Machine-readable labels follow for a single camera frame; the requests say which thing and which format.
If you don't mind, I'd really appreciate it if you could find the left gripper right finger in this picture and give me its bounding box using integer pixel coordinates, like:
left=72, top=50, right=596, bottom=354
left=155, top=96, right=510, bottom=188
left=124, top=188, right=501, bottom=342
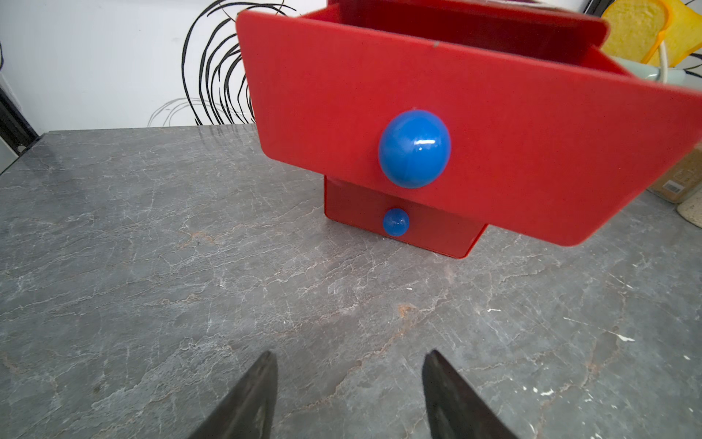
left=422, top=349, right=517, bottom=439

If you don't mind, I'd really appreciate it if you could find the left yellow toast slice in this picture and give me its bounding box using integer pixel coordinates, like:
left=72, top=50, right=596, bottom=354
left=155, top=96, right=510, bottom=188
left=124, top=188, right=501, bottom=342
left=601, top=0, right=671, bottom=64

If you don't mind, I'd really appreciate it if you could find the right yellow toast slice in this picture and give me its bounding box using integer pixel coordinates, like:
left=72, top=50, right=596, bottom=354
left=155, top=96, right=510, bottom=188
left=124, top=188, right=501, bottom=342
left=645, top=0, right=701, bottom=67

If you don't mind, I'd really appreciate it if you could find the clear jar with grains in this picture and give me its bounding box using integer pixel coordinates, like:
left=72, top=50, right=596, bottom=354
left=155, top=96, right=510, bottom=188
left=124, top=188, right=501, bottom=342
left=676, top=187, right=702, bottom=229

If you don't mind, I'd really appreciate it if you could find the mint green toaster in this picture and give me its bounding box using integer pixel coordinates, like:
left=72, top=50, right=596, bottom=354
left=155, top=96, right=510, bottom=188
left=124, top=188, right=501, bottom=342
left=611, top=56, right=701, bottom=91

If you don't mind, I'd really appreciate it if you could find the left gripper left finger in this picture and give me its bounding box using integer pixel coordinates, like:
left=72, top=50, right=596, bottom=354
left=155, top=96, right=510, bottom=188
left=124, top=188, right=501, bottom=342
left=189, top=350, right=278, bottom=439

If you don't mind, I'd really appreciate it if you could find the yellow toast slice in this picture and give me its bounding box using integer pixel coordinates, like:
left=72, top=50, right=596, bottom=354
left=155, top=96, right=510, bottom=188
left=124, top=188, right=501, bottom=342
left=645, top=0, right=701, bottom=67
left=601, top=0, right=671, bottom=64

